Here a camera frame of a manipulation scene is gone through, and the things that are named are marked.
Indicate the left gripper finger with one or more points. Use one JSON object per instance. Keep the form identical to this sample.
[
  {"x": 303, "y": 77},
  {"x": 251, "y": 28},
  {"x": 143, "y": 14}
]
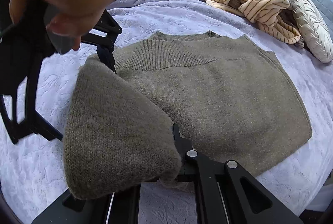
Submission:
[{"x": 226, "y": 192}]

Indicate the olive knitted sweater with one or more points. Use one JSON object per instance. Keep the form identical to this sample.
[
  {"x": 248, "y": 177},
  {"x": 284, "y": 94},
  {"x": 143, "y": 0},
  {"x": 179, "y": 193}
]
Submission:
[{"x": 232, "y": 99}]

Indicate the lavender embossed bedspread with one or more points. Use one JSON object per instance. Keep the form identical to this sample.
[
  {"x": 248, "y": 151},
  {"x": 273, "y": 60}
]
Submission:
[{"x": 32, "y": 175}]

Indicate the cream patterned cushion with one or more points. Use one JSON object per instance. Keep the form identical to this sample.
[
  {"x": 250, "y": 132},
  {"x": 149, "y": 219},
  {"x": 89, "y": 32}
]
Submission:
[{"x": 313, "y": 29}]

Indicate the cream striped garment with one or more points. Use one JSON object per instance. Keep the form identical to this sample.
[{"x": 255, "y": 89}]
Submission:
[{"x": 271, "y": 16}]

